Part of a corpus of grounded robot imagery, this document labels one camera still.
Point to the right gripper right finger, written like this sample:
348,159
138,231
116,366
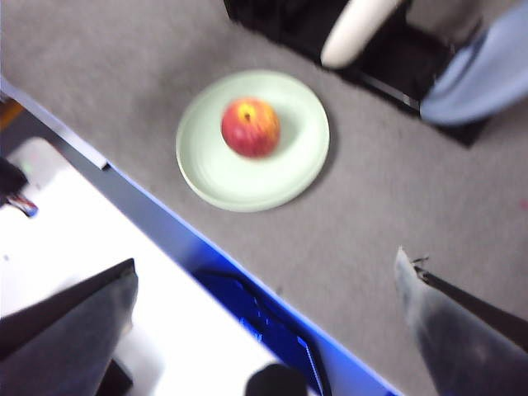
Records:
470,350

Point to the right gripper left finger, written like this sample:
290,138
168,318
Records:
62,342

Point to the black rounded object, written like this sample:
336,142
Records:
276,381

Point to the black plate rack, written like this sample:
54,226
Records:
400,66

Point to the red apple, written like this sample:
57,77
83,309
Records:
251,128

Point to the green round plate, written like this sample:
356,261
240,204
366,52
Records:
251,181

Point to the blue table edge frame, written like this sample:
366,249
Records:
165,214

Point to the white round plate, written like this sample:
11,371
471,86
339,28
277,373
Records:
354,33

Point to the blue round plate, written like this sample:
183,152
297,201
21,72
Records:
478,78

